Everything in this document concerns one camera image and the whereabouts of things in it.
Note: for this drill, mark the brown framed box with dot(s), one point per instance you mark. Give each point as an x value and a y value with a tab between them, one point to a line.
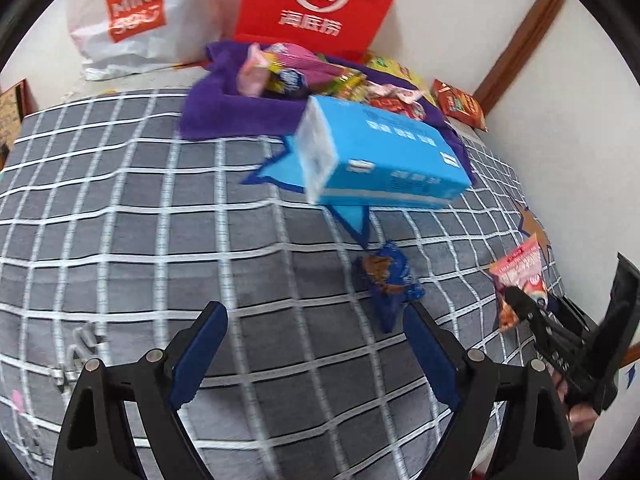
16	103

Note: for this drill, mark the brown wooden door frame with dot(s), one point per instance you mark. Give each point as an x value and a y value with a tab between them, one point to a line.
519	50

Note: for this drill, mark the right hand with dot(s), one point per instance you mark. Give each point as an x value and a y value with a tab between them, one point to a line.
581	417

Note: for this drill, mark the purple towel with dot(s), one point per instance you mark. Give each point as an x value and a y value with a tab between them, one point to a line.
215	109

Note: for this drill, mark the pink and yellow snack packet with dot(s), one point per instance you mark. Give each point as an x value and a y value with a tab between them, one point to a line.
295	71

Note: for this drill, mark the red paper shopping bag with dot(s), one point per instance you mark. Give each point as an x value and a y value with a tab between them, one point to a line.
342	28

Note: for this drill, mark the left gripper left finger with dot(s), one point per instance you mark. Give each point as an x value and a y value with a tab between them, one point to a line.
96	441

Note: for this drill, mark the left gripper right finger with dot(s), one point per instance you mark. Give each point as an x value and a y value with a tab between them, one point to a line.
534	441

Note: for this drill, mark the blue tissue pack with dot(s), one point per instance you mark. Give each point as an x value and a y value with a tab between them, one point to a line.
354	154

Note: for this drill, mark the red chips bag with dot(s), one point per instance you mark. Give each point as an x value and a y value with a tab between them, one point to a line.
459	105

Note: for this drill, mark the orange red snack packet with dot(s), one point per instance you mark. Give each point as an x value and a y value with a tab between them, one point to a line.
522	269

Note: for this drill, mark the yellow chips bag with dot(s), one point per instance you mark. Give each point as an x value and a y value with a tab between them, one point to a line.
394	68

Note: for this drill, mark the green snack packet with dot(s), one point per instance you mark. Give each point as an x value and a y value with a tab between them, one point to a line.
344	86

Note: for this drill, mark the white patterned table cover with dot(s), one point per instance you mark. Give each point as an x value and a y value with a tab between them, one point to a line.
181	77

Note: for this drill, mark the red gold snack packet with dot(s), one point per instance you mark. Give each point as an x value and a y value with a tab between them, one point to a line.
413	110

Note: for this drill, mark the white plastic Miniso bag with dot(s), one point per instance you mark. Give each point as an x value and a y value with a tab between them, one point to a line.
117	38

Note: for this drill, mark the grey checked tablecloth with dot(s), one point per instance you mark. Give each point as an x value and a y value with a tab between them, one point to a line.
115	234

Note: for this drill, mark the white red candy packet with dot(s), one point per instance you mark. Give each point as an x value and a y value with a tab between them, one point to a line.
390	91

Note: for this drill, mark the blue cookie packet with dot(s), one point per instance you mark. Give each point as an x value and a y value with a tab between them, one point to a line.
390	282

